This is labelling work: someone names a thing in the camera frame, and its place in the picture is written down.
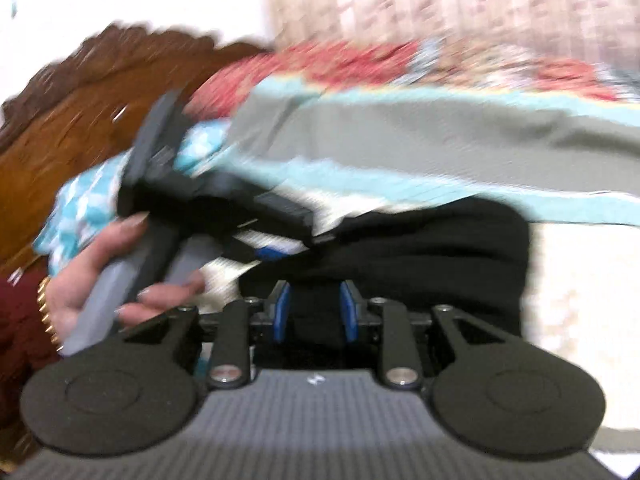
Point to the carved wooden headboard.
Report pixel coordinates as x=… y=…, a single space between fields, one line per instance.
x=75 y=125

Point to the person's left hand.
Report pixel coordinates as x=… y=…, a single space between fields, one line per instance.
x=70 y=300

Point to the person's left forearm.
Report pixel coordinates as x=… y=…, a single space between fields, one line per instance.
x=20 y=340

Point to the patterned curtain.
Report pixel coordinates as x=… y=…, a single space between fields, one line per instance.
x=450 y=0

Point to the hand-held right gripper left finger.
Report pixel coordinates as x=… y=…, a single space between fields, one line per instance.
x=282 y=310

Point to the teal lattice pillow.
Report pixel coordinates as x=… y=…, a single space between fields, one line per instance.
x=80 y=210

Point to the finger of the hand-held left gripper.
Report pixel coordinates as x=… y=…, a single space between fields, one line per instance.
x=282 y=212
x=269 y=254

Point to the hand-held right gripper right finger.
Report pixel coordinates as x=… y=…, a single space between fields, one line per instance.
x=347 y=310

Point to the patterned striped bedsheet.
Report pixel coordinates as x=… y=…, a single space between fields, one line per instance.
x=425 y=135

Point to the red floral quilt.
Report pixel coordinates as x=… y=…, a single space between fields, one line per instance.
x=350 y=65

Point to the gold bangles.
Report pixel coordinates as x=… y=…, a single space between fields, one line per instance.
x=47 y=310

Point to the black pants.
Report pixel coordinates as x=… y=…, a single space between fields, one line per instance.
x=425 y=260

